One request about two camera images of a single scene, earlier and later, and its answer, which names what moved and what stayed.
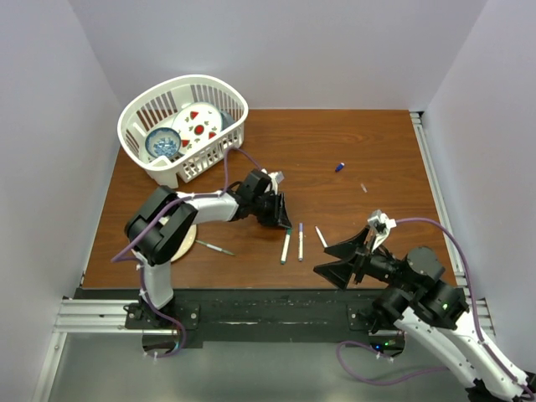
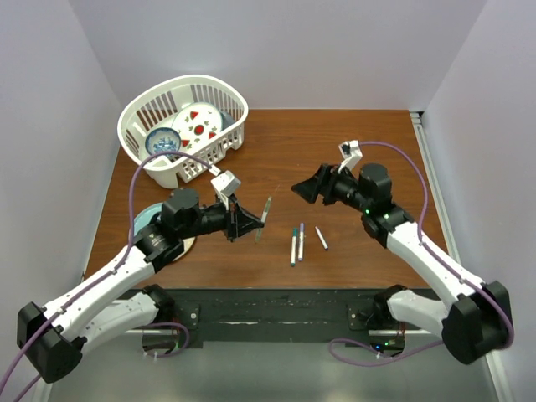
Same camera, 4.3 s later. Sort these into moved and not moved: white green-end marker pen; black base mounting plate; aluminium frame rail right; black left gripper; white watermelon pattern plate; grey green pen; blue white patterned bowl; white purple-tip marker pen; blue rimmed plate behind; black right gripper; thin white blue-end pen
Moved: black left gripper; white green-end marker pen; grey green pen; black right gripper
Not moved: thin white blue-end pen; black base mounting plate; white purple-tip marker pen; aluminium frame rail right; blue white patterned bowl; white watermelon pattern plate; blue rimmed plate behind
